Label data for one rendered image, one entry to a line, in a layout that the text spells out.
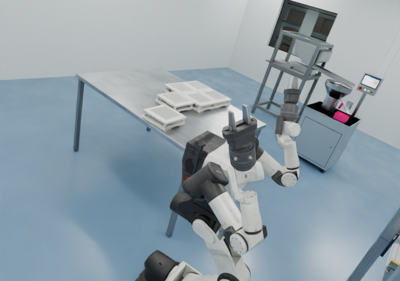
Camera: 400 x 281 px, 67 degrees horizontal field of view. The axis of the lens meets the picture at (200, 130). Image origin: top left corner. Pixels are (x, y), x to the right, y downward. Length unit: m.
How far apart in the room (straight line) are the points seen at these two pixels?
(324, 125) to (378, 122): 2.76
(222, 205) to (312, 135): 3.31
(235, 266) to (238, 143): 0.88
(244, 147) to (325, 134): 3.40
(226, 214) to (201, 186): 0.14
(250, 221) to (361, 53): 6.05
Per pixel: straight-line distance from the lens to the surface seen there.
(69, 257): 2.44
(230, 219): 1.19
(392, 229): 2.28
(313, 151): 4.45
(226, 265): 1.69
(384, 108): 6.91
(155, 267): 2.02
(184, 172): 1.46
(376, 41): 6.88
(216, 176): 1.19
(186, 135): 2.28
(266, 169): 1.62
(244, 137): 0.96
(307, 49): 5.18
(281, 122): 1.55
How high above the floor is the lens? 1.91
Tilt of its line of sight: 26 degrees down
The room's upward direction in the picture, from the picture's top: 16 degrees clockwise
